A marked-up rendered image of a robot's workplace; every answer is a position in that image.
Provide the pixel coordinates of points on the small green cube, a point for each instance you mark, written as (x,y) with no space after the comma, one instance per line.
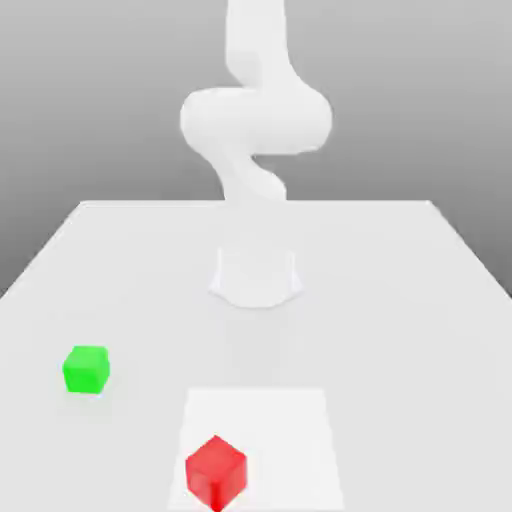
(86,370)

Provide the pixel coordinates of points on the small red cube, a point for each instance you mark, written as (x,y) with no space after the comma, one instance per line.
(216,472)

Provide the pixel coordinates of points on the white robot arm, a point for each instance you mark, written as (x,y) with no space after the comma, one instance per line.
(256,120)

